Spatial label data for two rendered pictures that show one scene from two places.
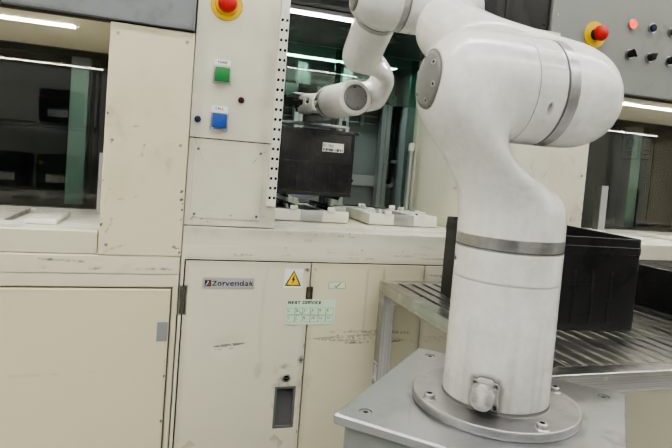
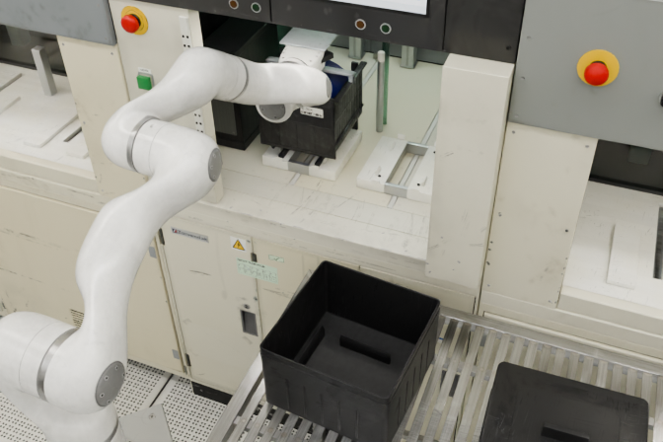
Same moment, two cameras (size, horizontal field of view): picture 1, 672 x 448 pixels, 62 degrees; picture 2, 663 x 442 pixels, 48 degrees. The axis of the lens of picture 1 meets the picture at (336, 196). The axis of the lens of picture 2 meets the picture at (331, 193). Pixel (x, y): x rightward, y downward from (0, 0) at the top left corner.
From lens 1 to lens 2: 1.50 m
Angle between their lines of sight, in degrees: 51
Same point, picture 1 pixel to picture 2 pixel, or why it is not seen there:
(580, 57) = (46, 378)
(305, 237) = (242, 217)
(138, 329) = not seen: hidden behind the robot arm
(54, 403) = not seen: hidden behind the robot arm
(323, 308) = (266, 271)
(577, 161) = (560, 214)
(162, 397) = (163, 289)
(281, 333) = (237, 277)
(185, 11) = (101, 30)
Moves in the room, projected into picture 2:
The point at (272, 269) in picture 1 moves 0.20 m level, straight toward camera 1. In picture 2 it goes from (220, 234) to (166, 280)
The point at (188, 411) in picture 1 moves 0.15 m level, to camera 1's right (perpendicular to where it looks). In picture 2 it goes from (183, 302) to (218, 327)
